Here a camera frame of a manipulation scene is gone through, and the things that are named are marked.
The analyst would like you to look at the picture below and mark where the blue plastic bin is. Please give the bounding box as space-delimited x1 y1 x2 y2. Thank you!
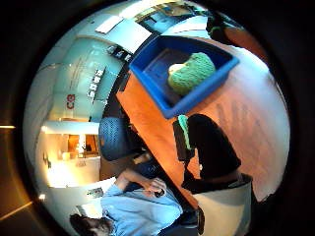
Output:
128 33 240 120

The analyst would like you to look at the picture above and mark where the green knitted soft toy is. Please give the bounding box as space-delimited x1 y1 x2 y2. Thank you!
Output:
166 52 217 96

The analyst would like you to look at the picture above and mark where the blue mesh office chair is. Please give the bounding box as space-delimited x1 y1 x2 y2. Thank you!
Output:
97 116 146 162

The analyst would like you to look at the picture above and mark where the white ceiling light panel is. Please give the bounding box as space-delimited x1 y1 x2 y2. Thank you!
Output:
94 14 125 35

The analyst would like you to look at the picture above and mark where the lit wooden counter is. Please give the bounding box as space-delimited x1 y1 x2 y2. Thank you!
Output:
58 133 100 161

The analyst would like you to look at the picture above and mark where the person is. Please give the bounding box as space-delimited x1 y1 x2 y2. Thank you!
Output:
68 156 185 236

